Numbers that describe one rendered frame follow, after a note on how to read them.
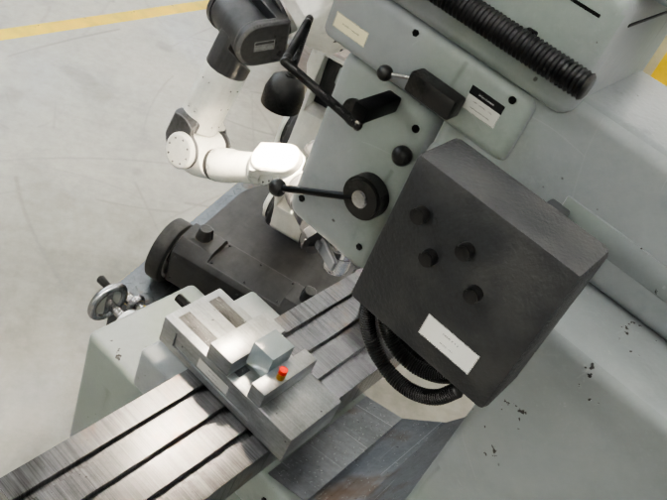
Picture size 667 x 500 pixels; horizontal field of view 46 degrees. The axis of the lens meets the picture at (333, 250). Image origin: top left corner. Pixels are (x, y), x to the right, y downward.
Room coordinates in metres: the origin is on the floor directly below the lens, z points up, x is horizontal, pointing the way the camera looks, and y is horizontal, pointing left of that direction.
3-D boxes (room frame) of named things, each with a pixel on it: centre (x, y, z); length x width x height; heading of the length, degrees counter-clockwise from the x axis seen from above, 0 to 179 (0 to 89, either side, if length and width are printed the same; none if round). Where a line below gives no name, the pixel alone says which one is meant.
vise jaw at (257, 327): (1.04, 0.08, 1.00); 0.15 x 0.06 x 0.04; 155
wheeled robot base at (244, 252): (1.92, 0.14, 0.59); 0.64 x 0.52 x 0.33; 170
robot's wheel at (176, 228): (1.72, 0.45, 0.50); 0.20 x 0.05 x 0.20; 170
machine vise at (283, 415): (1.03, 0.06, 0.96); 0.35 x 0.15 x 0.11; 65
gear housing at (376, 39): (1.09, -0.05, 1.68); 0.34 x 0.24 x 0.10; 64
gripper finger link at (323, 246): (1.09, 0.01, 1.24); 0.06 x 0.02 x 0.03; 39
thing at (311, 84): (0.99, 0.11, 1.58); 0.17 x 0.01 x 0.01; 59
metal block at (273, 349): (1.02, 0.03, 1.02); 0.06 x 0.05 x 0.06; 155
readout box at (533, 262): (0.68, -0.14, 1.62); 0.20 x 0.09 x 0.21; 64
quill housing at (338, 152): (1.11, -0.02, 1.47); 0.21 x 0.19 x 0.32; 154
